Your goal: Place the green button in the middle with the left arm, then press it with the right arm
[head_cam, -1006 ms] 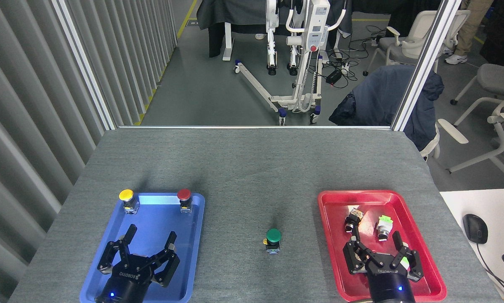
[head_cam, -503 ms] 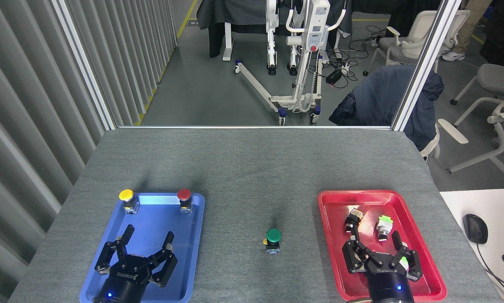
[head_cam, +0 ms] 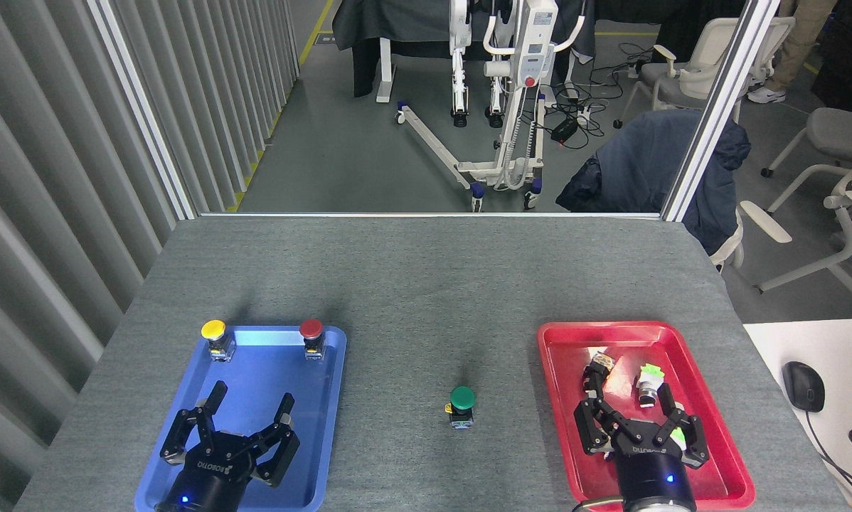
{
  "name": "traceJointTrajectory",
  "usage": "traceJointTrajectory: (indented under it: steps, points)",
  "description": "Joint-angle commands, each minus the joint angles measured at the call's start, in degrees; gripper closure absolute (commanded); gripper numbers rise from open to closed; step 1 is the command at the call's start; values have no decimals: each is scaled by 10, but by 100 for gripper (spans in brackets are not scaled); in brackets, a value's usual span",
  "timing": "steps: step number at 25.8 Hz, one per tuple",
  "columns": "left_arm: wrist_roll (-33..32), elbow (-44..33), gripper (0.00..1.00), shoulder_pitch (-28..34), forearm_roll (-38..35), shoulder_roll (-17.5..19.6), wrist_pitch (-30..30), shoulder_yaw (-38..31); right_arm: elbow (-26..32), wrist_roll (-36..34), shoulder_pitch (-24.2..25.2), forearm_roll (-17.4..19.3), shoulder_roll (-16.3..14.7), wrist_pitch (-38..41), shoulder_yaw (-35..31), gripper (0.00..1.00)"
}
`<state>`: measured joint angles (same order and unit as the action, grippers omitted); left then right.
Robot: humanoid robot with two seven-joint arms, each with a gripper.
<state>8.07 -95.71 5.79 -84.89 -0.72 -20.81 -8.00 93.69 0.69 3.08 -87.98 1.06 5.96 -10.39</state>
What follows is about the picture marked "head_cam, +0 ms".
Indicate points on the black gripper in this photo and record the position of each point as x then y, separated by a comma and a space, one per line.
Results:
212, 476
653, 476

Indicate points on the green push button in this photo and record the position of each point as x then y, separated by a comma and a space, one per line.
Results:
462, 397

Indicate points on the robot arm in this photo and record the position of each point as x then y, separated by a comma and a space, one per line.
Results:
657, 510

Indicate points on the yellow push button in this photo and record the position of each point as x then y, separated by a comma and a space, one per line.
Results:
214, 328

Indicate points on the red push button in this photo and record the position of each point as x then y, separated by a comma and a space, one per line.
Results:
311, 328

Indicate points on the blue plastic tray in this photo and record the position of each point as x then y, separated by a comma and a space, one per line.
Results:
269, 370

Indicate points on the red plastic tray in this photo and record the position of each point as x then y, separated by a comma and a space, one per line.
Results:
561, 341

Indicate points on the black computer mouse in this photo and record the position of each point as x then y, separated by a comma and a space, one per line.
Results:
803, 385

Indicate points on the white side table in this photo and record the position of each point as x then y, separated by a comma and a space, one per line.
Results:
810, 341

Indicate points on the white chair under jacket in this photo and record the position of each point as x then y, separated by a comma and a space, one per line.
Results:
729, 249

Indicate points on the dark blue jacket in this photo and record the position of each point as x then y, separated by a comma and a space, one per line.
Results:
639, 163

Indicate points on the black power adapter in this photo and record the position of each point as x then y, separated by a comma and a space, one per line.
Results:
565, 129

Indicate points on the white office chair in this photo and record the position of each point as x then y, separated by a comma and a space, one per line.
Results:
703, 71

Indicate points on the white wheeled stand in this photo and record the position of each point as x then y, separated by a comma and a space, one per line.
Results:
533, 43

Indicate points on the person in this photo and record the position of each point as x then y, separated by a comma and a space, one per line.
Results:
799, 43

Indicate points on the white hanging robot legs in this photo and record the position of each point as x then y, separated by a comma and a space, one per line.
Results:
459, 43

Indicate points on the table with dark cloth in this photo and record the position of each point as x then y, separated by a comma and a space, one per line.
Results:
397, 18

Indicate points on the white and green switch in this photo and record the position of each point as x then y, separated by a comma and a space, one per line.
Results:
677, 435

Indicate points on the silver switch with green tag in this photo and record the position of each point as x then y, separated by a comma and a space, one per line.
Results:
648, 382

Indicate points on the black selector switch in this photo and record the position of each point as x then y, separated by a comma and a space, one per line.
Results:
602, 363

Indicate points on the silver post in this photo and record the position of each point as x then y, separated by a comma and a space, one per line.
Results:
717, 107
141, 107

